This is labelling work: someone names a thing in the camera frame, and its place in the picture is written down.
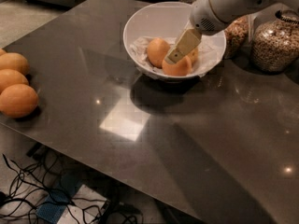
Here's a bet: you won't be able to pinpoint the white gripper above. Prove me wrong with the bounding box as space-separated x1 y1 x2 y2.
164 0 232 64

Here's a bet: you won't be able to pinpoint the orange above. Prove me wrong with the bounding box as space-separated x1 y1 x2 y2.
0 49 6 56
0 69 29 93
162 56 192 77
188 48 199 63
0 52 30 76
0 84 38 119
147 37 170 68

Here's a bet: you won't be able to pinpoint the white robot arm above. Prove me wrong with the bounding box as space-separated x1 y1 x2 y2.
165 0 299 64

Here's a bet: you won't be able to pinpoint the white paper bowl liner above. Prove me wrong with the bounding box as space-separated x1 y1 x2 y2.
129 16 223 79

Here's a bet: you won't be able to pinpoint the white bowl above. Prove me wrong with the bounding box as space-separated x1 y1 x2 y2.
123 2 226 82

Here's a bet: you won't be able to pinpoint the glass jar of nuts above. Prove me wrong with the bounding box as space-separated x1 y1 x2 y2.
223 16 249 59

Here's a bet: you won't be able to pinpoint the glass jar of grains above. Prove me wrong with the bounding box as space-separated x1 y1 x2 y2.
250 10 299 73

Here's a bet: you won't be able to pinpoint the blue perforated box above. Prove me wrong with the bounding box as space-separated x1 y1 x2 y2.
36 174 82 224

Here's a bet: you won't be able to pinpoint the black cables on floor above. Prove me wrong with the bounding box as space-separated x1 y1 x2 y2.
0 143 144 224

